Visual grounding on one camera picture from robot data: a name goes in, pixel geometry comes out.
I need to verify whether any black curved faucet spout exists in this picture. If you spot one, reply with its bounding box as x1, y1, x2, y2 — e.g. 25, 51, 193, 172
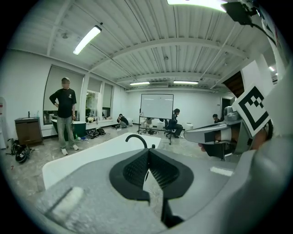
125, 134, 148, 149

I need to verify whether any dark wooden staircase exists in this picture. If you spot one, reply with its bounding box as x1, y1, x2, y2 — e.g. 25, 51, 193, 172
221, 70, 245, 99

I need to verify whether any pile of black cables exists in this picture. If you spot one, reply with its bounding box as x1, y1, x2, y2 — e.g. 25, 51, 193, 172
86, 127, 106, 139

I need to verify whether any grey window roller blind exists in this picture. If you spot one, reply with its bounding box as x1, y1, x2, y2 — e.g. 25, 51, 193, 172
43, 65, 85, 112
102, 82, 114, 109
87, 77, 102, 93

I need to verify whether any whiteboard on rolling stand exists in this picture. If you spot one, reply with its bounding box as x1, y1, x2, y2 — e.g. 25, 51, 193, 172
138, 93, 174, 134

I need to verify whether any brown wooden vanity cabinet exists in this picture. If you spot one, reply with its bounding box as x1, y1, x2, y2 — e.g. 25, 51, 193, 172
15, 117, 44, 147

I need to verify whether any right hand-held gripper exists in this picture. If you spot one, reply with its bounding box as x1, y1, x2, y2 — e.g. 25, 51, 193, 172
184, 82, 274, 156

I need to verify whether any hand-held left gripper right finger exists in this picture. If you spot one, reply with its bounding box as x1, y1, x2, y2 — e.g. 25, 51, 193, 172
148, 148, 239, 229

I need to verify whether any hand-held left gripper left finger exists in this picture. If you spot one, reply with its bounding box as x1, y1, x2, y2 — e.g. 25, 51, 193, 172
36, 148, 168, 234

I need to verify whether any white tall appliance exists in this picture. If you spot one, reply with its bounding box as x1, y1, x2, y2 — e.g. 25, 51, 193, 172
0, 96, 9, 150

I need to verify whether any dark green bathtub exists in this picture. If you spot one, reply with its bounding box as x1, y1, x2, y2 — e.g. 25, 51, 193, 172
50, 118, 87, 142

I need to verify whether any white bathtub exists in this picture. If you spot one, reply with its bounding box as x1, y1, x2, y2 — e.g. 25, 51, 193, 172
42, 132, 161, 190

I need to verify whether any black head-worn camera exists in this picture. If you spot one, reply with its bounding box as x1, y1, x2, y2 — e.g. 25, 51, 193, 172
221, 0, 279, 46

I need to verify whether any black office chair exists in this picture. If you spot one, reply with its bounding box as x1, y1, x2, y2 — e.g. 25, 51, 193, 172
164, 118, 181, 145

